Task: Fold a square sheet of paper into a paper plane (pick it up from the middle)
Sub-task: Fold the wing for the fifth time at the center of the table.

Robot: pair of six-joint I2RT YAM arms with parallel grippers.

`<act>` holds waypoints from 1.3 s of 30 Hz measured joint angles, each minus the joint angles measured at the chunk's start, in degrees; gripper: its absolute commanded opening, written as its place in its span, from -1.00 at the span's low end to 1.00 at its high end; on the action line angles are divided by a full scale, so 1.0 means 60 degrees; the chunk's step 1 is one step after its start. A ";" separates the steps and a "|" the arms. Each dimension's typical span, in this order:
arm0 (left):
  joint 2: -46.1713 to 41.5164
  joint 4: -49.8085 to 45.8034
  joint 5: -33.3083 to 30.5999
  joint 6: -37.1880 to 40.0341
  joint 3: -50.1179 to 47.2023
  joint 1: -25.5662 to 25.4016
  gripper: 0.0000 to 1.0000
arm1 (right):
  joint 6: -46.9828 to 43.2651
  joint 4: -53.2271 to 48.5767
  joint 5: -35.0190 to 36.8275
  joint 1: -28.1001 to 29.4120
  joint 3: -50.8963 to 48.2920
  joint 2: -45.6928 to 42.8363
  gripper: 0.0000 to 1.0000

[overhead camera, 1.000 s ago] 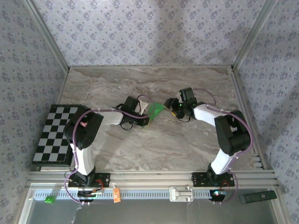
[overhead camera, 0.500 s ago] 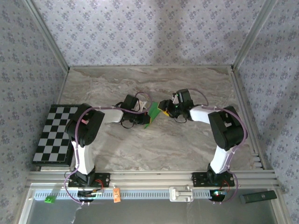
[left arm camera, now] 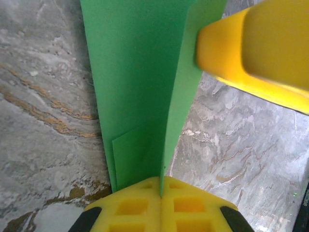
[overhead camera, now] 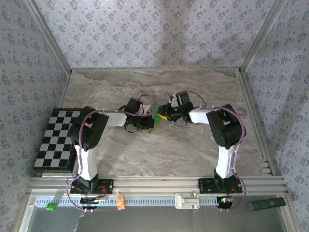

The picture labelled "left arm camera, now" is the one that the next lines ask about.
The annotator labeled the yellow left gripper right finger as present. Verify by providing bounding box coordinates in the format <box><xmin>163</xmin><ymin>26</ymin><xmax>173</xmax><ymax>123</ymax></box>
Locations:
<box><xmin>161</xmin><ymin>176</ymin><xmax>255</xmax><ymax>232</ymax></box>

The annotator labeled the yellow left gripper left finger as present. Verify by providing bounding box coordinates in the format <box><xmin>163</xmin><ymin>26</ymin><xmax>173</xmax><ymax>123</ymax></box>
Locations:
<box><xmin>69</xmin><ymin>176</ymin><xmax>162</xmax><ymax>232</ymax></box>

